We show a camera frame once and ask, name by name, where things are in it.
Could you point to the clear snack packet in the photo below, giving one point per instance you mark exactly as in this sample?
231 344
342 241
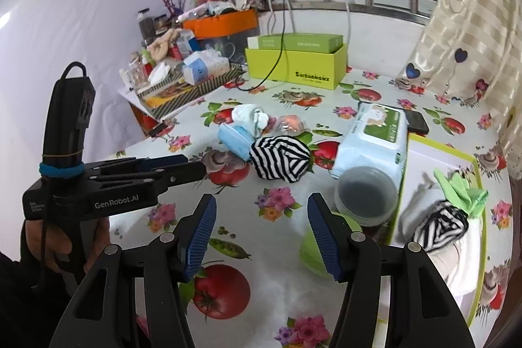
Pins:
290 124

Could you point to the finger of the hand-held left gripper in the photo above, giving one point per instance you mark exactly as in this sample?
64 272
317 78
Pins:
163 160
179 176

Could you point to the black phone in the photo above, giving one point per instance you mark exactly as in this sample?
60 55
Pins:
418 121

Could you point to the wet wipes pack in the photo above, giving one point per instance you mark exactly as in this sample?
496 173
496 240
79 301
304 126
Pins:
367 152

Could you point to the cream curtain with hearts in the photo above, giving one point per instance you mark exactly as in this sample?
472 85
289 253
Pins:
469 26

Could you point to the green towel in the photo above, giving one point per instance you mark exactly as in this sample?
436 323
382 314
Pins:
465 193

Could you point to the black white striped sock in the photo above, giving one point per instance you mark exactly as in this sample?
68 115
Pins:
281 160
440 225

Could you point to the white and blue sock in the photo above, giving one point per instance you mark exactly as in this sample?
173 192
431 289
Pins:
244 115

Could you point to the clear jar with dark lid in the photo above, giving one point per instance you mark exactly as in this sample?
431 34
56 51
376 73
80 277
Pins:
365 193

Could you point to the lime green box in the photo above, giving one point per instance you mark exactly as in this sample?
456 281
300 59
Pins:
310 66

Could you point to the blue white tissue box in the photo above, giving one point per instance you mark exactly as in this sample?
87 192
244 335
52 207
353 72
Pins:
204 68

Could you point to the dark glass jar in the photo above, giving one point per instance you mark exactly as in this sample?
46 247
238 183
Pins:
144 26

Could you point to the orange box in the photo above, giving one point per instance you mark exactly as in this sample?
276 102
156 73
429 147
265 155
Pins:
220 24

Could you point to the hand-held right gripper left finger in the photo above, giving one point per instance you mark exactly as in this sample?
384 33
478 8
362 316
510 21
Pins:
202 234

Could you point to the light blue sock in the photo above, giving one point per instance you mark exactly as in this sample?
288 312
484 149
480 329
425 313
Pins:
234 140

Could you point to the black printed box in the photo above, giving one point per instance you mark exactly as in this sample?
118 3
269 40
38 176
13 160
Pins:
228 48

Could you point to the floral tablecloth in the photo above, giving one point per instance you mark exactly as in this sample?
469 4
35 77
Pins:
277 282

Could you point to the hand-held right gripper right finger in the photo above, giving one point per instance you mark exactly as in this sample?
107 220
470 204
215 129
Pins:
322 238

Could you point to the green flat box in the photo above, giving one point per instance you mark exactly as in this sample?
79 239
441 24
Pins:
314 42

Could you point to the beige plush toy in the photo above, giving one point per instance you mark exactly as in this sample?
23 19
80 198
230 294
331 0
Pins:
163 46

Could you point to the white towel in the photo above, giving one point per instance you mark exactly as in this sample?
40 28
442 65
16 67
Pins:
465 258

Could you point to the person's left hand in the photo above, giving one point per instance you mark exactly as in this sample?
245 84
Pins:
49 246

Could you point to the green round container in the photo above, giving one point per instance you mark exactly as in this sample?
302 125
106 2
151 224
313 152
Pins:
310 254

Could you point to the striped tray box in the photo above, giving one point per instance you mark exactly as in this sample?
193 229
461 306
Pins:
179 95

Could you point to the white tissue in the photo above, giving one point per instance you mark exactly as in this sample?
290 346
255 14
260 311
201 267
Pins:
158 73

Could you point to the white box with green rim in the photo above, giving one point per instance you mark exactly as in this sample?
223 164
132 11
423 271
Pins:
440 160

